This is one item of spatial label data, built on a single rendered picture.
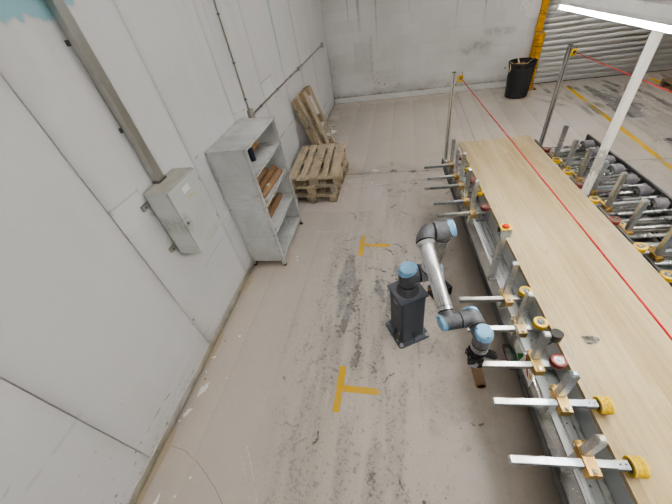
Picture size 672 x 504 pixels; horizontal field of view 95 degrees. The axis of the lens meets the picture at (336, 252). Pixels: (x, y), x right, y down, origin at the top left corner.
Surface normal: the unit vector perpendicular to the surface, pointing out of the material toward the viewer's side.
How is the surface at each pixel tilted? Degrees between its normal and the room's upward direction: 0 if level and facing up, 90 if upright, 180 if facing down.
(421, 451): 0
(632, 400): 0
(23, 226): 90
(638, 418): 0
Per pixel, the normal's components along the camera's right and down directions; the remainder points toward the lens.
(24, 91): 0.98, 0.00
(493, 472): -0.15, -0.73
